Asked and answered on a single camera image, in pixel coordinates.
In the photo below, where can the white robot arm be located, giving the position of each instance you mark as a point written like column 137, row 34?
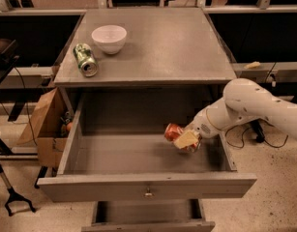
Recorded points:
column 243, row 101

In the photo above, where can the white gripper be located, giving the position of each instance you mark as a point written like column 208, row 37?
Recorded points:
column 202, row 126

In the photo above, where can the metal drawer knob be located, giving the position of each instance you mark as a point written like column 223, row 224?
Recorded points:
column 148, row 193

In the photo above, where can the open grey top drawer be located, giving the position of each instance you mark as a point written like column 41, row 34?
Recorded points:
column 116, row 150

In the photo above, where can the green soda can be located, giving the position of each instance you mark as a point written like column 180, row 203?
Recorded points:
column 85, row 59

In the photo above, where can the grey drawer cabinet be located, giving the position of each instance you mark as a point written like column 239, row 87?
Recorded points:
column 163, row 46

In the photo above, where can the red coke can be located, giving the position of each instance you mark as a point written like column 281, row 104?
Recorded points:
column 172, row 131

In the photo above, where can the small yellow foam piece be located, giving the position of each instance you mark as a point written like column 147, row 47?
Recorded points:
column 252, row 65

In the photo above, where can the white ceramic bowl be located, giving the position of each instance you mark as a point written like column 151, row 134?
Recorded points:
column 110, row 39

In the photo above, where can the black stand leg with fork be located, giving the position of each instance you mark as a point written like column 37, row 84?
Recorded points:
column 13, row 195

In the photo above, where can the brown cardboard box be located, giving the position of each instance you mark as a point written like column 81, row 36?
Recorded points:
column 45, row 128

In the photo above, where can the partly open lower drawer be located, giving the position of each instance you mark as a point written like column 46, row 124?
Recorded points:
column 178, row 215

